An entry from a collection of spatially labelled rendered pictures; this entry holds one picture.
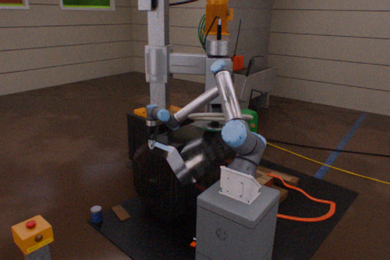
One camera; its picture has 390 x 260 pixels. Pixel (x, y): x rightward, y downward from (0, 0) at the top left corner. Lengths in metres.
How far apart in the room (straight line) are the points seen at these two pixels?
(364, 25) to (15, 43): 7.60
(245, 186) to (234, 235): 0.30
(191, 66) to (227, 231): 2.10
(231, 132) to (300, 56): 5.98
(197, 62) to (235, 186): 1.92
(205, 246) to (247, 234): 0.37
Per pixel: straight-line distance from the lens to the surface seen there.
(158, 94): 3.75
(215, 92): 2.38
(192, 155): 2.79
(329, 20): 7.51
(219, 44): 2.80
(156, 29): 3.64
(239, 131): 1.81
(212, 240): 2.11
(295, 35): 7.71
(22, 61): 8.70
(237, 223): 1.92
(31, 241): 1.51
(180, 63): 3.60
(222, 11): 3.48
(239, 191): 1.96
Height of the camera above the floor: 1.94
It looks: 21 degrees down
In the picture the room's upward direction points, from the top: 1 degrees clockwise
